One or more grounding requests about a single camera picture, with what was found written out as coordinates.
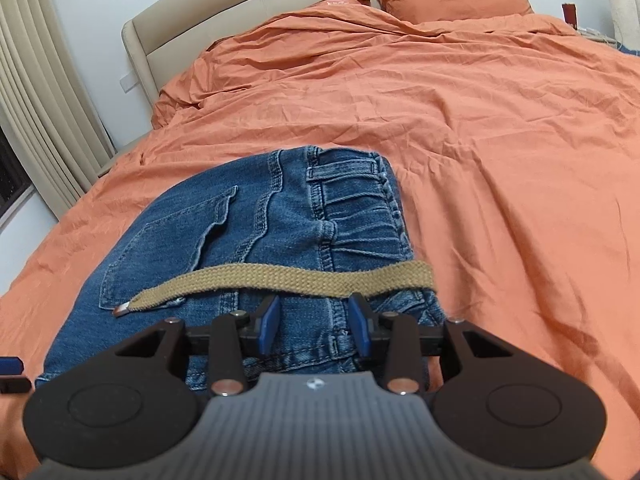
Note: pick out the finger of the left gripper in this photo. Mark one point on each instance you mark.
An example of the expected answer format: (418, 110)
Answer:
(12, 378)

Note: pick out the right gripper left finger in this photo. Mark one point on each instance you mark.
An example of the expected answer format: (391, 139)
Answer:
(236, 336)

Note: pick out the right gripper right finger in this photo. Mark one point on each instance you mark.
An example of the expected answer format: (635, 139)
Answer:
(389, 343)

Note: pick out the tan woven belt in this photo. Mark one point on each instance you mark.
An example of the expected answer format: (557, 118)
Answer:
(412, 274)

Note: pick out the dark framed window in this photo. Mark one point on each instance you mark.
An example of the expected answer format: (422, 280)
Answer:
(15, 185)

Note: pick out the beige bedside cabinet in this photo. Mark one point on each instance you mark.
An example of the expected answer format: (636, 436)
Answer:
(125, 151)

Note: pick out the orange duvet cover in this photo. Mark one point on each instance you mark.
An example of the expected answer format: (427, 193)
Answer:
(515, 143)

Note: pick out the beige pleated curtain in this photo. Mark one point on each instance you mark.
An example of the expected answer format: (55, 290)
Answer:
(46, 112)

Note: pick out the beige upholstered headboard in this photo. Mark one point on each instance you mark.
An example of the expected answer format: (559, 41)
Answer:
(163, 40)

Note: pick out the right bedside table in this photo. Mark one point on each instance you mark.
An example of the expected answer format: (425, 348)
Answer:
(598, 37)

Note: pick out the dark red cup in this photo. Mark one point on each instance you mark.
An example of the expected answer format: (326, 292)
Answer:
(570, 14)

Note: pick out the white and blue hanging garment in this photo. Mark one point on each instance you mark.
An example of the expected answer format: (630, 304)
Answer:
(622, 5)

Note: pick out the white wall socket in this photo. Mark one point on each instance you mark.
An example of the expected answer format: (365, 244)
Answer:
(128, 82)

